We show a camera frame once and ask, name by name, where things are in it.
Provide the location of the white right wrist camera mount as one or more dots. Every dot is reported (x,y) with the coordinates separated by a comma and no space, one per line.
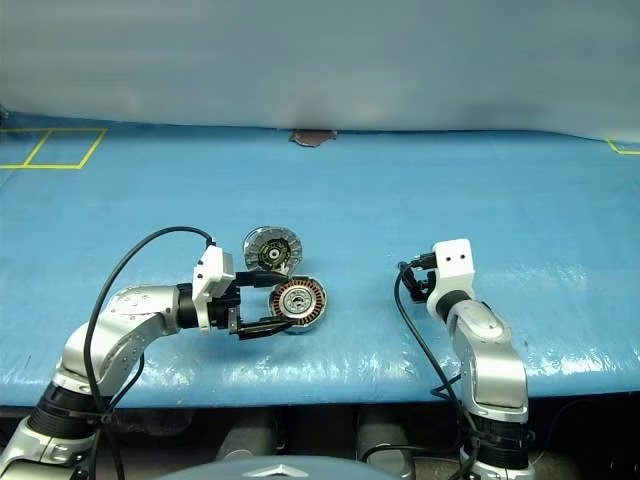
(452,270)

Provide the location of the grey rounded shape under table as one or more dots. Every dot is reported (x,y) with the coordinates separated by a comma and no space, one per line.
(245,435)
(382,432)

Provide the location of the grey robot torso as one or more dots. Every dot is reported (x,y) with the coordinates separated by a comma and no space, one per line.
(280,470)

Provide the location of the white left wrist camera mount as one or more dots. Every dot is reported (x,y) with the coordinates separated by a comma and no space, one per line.
(212,270)

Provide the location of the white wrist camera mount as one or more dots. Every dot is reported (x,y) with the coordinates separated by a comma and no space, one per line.
(212,270)
(452,270)

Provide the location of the round silver motor lid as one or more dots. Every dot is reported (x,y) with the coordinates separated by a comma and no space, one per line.
(272,250)

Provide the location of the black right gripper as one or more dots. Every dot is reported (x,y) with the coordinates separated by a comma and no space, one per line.
(417,287)

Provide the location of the blue plastic table cover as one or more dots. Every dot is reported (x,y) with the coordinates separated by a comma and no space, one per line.
(350,200)

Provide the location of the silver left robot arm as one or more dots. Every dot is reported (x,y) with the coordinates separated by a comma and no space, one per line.
(125,320)

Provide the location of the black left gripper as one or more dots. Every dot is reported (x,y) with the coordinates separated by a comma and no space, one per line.
(222,307)

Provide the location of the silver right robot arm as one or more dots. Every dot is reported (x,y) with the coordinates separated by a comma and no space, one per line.
(490,340)

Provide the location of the silver motor housing copper windings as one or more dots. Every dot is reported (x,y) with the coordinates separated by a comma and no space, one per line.
(300,302)

